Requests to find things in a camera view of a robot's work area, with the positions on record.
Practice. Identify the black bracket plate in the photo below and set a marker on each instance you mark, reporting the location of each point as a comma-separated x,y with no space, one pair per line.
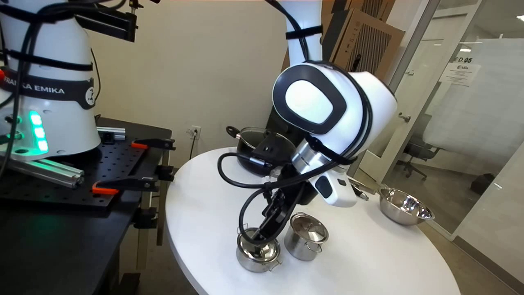
107,22

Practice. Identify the large black cooking pot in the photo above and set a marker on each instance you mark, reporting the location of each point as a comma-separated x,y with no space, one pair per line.
244,155

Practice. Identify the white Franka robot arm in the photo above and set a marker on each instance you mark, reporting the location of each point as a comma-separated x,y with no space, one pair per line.
361,103

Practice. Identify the white paper sign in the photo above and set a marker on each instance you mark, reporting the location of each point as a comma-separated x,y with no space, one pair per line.
461,72

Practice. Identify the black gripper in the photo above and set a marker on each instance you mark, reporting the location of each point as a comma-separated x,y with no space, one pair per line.
295,188

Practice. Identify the black office chair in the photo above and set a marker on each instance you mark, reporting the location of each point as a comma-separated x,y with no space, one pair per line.
418,149

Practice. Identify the short silver pot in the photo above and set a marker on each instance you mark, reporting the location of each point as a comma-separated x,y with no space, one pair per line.
256,262

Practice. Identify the brown framed dark board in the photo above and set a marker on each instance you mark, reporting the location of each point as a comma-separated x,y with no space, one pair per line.
369,49

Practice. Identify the aluminium rail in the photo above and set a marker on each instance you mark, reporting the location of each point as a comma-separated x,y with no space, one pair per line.
50,170

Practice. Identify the tall silver pot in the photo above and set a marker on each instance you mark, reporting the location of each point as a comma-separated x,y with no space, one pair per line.
300,250

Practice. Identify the black perforated robot table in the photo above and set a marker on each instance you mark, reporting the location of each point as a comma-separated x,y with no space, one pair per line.
54,234

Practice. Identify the silver mixing bowl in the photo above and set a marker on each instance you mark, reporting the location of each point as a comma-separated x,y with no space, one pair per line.
406,206

